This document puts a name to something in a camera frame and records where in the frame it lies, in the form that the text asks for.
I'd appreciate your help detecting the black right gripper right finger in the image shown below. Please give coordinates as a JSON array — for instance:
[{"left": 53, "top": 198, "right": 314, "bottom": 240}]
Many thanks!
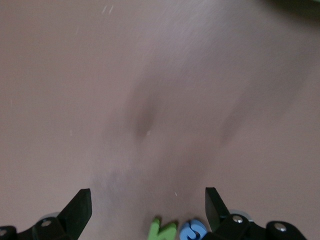
[{"left": 199, "top": 186, "right": 308, "bottom": 240}]

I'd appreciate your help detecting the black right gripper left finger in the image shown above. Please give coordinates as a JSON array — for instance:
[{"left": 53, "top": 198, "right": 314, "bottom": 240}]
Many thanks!
[{"left": 0, "top": 188, "right": 93, "bottom": 240}]

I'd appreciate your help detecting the blue letter C piece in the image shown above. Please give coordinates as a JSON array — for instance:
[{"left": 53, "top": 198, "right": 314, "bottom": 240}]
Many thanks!
[{"left": 179, "top": 217, "right": 209, "bottom": 240}]

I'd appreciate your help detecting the green capital letter M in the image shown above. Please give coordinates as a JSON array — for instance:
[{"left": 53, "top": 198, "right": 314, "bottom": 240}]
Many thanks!
[{"left": 147, "top": 216, "right": 180, "bottom": 240}]

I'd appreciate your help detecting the brown table cover mat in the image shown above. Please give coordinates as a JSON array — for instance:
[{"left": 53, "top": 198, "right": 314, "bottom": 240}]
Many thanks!
[{"left": 0, "top": 0, "right": 320, "bottom": 240}]

